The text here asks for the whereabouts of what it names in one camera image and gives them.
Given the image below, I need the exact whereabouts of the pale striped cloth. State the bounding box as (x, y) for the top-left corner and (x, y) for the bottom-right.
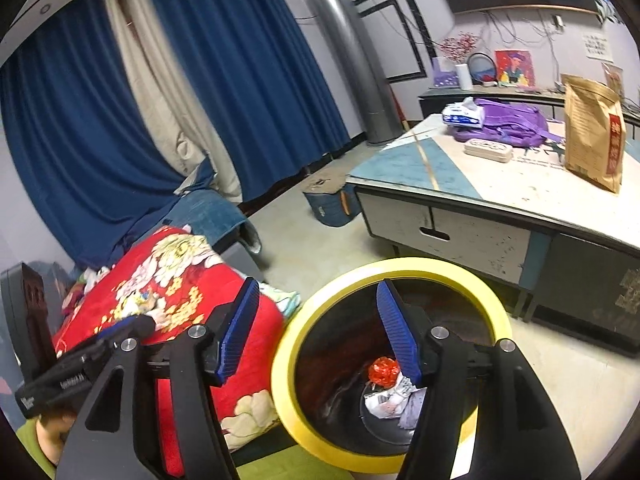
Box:
(257, 282), (302, 317)

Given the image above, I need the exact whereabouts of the beige curtain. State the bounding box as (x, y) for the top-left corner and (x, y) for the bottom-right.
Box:
(100, 0), (243, 206)

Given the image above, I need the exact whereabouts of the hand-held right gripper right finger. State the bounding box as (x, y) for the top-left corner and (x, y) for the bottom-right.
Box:
(376, 280), (583, 480)

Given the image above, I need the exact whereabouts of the red floral blanket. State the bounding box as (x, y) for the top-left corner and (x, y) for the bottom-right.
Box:
(52, 225), (286, 478)

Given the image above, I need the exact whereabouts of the orange crumpled wrapper ball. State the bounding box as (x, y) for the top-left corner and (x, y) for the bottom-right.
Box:
(367, 356), (401, 388)

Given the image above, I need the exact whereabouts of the red framed painting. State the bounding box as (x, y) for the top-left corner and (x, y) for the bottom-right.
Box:
(494, 50), (536, 88)

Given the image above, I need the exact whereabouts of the crumpled white paper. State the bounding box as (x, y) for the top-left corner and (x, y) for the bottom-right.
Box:
(362, 377), (426, 428)

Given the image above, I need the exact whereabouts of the white and blue tissue pack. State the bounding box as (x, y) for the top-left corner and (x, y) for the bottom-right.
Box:
(441, 97), (486, 128)

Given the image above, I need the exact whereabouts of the blue curtain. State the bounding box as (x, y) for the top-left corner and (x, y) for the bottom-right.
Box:
(140, 0), (351, 206)
(0, 0), (216, 271)

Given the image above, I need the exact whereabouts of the purple backpack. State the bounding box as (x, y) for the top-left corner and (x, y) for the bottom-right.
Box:
(452, 99), (566, 148)

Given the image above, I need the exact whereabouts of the white and blue coffee table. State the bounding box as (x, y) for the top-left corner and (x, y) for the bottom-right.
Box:
(346, 112), (640, 358)

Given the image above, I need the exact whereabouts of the blue cloth cover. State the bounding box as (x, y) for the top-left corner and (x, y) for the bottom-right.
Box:
(162, 157), (251, 253)

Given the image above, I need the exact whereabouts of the purple box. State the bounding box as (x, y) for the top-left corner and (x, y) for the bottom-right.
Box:
(431, 57), (461, 87)

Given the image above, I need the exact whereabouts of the red flower decoration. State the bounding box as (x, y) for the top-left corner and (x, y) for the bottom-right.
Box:
(437, 32), (478, 66)

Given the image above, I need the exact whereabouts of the brown paper bag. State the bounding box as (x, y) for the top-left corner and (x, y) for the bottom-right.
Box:
(560, 74), (625, 195)

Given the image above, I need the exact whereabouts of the white oblong box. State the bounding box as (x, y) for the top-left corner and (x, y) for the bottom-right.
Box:
(463, 138), (514, 163)

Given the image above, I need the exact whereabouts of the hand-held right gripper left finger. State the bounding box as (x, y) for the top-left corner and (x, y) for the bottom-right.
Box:
(54, 277), (262, 480)

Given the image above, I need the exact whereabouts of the silver tower air conditioner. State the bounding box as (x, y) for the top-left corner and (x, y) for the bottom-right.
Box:
(302, 0), (401, 148)

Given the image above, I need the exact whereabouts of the white paper wall note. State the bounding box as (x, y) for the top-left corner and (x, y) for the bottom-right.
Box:
(582, 34), (613, 63)

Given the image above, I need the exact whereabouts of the green cloth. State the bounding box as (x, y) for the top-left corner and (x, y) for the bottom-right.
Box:
(15, 417), (61, 478)

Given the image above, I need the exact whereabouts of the yellow rimmed black trash bin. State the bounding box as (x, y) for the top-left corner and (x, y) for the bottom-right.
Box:
(270, 257), (513, 476)

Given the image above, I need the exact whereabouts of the brown cardboard piece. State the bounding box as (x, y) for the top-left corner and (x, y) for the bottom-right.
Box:
(301, 172), (351, 196)

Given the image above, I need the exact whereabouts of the round black framed ornament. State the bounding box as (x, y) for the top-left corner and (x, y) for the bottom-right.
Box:
(467, 51), (498, 85)

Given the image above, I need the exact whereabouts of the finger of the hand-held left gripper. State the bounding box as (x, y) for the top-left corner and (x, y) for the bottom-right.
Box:
(57, 314), (157, 361)

